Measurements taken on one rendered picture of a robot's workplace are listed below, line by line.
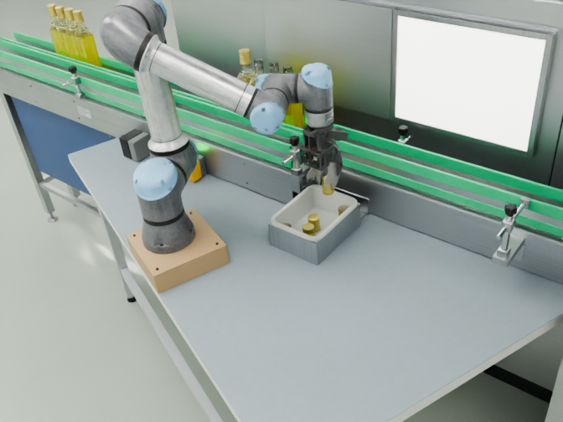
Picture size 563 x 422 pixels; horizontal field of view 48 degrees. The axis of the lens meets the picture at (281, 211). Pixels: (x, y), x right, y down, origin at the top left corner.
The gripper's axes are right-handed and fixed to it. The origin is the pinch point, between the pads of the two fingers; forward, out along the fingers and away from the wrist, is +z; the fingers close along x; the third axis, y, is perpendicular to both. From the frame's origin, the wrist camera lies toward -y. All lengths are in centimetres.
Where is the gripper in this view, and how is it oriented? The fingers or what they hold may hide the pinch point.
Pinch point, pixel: (327, 181)
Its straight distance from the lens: 178.5
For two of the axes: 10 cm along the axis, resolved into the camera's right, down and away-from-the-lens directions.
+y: -6.3, 5.0, -5.9
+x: 7.7, 3.2, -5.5
